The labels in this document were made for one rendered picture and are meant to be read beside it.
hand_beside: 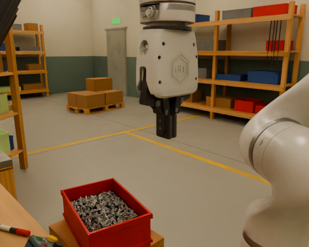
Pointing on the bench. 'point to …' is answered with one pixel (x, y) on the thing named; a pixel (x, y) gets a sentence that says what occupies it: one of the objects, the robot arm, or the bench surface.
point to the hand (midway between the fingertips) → (166, 125)
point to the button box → (38, 242)
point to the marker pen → (12, 229)
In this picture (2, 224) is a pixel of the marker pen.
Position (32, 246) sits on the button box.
